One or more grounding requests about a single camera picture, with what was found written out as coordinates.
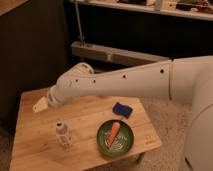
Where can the grey metal shelf beam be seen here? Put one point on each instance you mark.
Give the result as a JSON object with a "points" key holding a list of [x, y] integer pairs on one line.
{"points": [[113, 55]]}

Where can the clear plastic bottle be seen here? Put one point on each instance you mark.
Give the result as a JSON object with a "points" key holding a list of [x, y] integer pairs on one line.
{"points": [[63, 134]]}

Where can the blue sponge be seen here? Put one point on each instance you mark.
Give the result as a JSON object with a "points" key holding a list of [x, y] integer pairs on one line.
{"points": [[122, 110]]}

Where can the upper wooden shelf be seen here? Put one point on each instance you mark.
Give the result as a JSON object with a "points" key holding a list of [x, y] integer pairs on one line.
{"points": [[194, 9]]}

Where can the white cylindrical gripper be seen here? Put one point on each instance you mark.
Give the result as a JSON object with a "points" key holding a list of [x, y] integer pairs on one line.
{"points": [[55, 97]]}

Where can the green round plate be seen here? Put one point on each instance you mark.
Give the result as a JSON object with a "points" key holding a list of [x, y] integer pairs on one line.
{"points": [[121, 144]]}

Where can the wooden table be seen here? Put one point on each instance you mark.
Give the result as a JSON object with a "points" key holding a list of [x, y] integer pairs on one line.
{"points": [[37, 148]]}

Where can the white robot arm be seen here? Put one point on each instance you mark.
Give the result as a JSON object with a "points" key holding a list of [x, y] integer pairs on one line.
{"points": [[186, 80]]}

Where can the metal vertical pole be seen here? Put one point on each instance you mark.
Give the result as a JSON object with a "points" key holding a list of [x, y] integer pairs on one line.
{"points": [[81, 37]]}

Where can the orange carrot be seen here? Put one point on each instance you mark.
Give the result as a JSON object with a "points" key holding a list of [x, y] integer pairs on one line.
{"points": [[114, 130]]}

